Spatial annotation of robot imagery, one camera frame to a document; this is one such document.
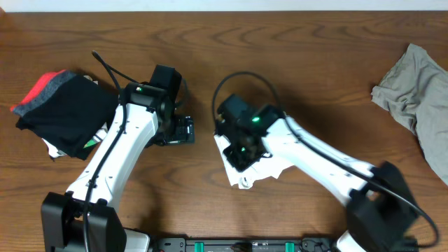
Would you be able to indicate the red folded garment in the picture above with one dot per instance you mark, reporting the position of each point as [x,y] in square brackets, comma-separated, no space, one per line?
[37,89]

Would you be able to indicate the white green folded garment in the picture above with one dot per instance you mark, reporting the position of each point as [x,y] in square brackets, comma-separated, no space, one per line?
[84,152]

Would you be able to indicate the black folded garment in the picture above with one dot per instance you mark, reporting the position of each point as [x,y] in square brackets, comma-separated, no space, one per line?
[68,112]

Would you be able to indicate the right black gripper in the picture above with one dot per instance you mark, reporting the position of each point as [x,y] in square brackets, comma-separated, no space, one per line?
[239,164]

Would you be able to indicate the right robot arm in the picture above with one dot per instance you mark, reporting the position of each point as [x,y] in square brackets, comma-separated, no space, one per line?
[378,203]

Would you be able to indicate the grey garment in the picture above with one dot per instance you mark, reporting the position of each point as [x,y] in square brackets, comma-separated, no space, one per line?
[414,92]

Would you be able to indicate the white printed t-shirt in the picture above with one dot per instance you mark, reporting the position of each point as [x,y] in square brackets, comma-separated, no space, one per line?
[264,168]

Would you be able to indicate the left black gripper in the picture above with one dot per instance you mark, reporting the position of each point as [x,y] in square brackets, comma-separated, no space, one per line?
[185,129]

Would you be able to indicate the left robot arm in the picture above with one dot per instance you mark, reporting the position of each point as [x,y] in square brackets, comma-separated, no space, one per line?
[85,217]

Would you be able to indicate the black mounting rail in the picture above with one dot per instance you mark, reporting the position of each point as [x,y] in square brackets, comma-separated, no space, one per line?
[242,245]

